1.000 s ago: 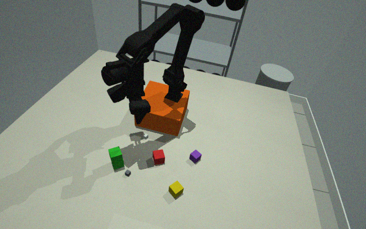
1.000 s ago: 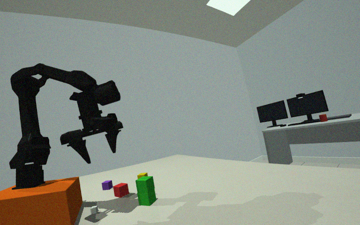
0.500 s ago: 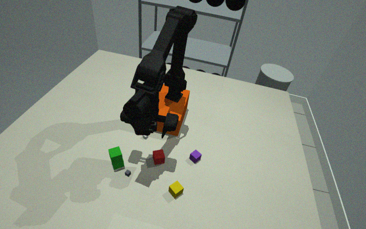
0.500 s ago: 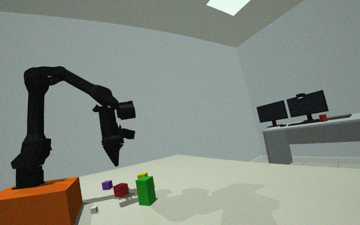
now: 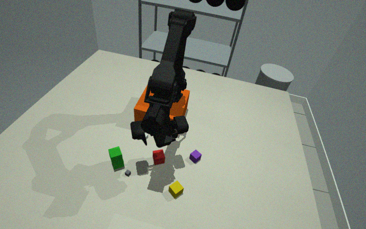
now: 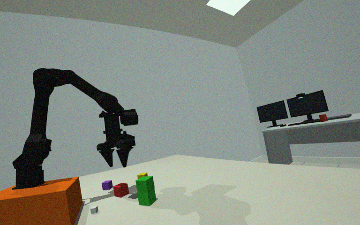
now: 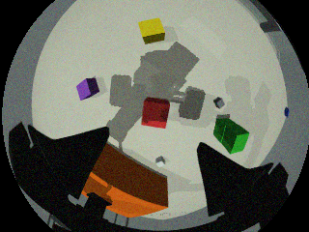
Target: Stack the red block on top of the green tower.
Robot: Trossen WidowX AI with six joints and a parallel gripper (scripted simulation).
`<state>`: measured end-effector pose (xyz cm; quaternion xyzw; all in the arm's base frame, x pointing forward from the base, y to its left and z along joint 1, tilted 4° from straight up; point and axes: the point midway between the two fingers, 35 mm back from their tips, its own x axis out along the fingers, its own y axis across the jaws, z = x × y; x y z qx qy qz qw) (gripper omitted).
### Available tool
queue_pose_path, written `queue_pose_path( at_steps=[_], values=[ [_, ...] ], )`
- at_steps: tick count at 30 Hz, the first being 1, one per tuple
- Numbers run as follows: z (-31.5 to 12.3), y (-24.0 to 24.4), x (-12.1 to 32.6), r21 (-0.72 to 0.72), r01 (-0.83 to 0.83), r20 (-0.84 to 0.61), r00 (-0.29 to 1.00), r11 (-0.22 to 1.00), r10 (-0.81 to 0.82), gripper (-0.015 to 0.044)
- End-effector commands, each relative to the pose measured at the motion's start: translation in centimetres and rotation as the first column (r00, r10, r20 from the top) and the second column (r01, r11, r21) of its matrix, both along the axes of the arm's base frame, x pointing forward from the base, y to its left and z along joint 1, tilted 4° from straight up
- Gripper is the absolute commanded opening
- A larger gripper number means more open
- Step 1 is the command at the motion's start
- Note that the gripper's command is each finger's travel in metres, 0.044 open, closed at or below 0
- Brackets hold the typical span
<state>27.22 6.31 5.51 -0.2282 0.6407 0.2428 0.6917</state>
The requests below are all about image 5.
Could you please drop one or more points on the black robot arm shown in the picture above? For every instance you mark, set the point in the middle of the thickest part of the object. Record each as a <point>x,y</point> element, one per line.
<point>168,79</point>

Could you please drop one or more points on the green block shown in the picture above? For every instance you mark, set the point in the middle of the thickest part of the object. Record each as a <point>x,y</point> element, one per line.
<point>115,155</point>
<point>118,165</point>

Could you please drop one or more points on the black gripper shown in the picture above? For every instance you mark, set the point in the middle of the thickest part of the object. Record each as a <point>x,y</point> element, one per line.
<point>178,122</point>

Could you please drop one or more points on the yellow cube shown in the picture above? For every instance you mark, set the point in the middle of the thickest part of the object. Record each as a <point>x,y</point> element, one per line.
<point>175,189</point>

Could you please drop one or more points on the purple cube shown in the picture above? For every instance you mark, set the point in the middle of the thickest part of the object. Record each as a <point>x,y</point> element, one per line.
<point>195,156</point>

